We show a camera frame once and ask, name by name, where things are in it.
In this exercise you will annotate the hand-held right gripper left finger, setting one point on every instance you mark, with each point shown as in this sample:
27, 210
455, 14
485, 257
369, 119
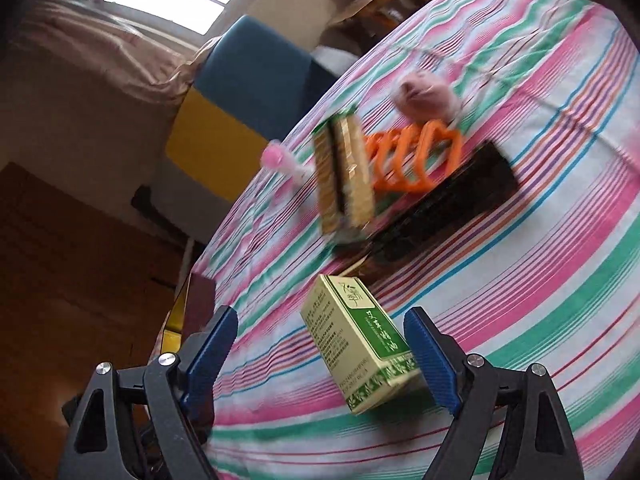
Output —
212, 350

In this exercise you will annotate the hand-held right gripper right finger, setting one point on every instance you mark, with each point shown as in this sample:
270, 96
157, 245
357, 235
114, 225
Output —
435, 360

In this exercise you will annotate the gold tin tray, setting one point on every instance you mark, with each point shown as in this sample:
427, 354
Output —
197, 300

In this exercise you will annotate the green white medicine box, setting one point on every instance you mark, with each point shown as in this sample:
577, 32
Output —
360, 345

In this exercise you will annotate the orange plastic clip rack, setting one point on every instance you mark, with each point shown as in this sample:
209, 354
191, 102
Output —
395, 142

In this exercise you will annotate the pink sock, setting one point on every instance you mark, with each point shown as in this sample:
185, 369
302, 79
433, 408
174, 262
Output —
425, 95

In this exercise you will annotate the wooden panelled cabinet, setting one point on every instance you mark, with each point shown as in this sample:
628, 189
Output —
75, 285

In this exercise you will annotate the long black box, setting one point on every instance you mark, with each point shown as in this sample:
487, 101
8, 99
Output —
450, 200

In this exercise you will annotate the green yellow patterned box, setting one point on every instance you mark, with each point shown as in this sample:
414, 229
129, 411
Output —
350, 175

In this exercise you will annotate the small pink bottle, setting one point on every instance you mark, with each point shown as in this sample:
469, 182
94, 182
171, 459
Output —
275, 156

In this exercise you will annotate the grey yellow blue chair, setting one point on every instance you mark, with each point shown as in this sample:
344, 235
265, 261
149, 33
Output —
250, 75

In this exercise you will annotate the beige patterned curtain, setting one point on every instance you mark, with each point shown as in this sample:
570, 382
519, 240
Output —
100, 40

